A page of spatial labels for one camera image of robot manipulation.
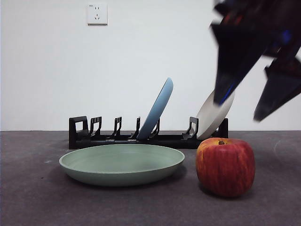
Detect red apple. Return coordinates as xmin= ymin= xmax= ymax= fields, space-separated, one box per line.
xmin=195 ymin=137 xmax=256 ymax=198

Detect green plate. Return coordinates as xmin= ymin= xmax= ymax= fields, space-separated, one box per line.
xmin=58 ymin=144 xmax=186 ymax=187

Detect cream plate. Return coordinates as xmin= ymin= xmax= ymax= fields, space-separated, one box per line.
xmin=196 ymin=90 xmax=236 ymax=140

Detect blue plate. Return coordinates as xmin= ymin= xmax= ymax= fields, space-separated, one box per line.
xmin=136 ymin=77 xmax=174 ymax=140

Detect black plate rack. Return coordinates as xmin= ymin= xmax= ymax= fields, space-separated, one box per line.
xmin=68 ymin=115 xmax=229 ymax=150

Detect white wall socket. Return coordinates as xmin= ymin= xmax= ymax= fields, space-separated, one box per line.
xmin=87 ymin=3 xmax=109 ymax=26

